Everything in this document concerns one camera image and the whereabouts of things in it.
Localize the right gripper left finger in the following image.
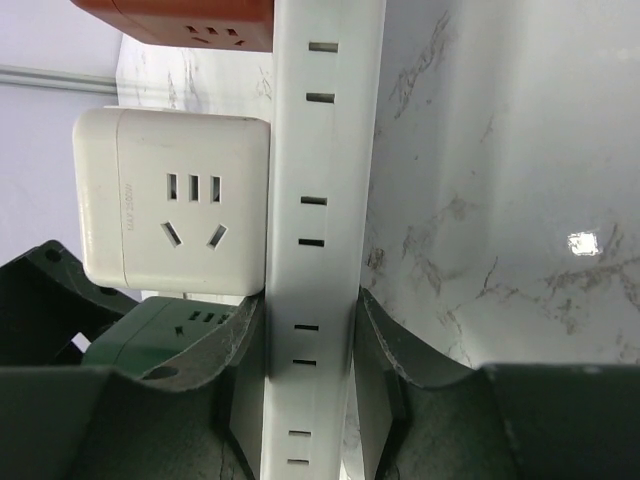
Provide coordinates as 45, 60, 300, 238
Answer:
1, 295, 265, 479

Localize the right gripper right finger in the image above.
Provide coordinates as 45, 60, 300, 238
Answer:
353, 290, 639, 479

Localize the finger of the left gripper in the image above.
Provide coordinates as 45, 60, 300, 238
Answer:
1, 240, 138, 367

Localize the green cube plug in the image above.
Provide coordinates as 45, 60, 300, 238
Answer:
82, 296, 236, 377

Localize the white cube plug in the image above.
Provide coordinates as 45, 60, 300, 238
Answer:
72, 107, 270, 296

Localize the white power strip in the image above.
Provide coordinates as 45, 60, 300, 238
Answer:
260, 1, 386, 479

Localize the red cube plug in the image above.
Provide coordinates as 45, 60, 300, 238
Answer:
73, 0, 274, 53

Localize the aluminium frame rail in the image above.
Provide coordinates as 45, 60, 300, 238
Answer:
1, 65, 117, 96

